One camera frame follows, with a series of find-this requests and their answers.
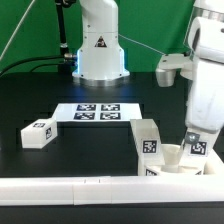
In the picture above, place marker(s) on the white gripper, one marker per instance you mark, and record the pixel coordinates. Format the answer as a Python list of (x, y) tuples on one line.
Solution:
[(205, 109)]

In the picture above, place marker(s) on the white round stool seat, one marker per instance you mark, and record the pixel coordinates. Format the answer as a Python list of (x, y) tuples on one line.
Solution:
[(171, 155)]

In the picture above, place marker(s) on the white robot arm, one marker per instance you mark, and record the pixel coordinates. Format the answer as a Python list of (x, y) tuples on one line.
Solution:
[(100, 60)]

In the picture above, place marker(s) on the white marker sheet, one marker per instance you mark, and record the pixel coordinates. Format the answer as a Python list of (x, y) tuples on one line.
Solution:
[(97, 112)]

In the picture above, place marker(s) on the white L-shaped fence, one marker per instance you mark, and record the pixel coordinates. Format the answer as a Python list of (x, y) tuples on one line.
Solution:
[(170, 188)]

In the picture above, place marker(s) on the black vertical pole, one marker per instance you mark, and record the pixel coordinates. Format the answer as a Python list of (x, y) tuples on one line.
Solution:
[(63, 67)]

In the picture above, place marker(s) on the thin grey rod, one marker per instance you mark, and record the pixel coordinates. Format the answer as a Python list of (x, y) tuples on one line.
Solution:
[(15, 31)]

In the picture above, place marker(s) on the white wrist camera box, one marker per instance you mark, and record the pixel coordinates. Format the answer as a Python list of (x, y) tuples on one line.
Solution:
[(206, 39)]

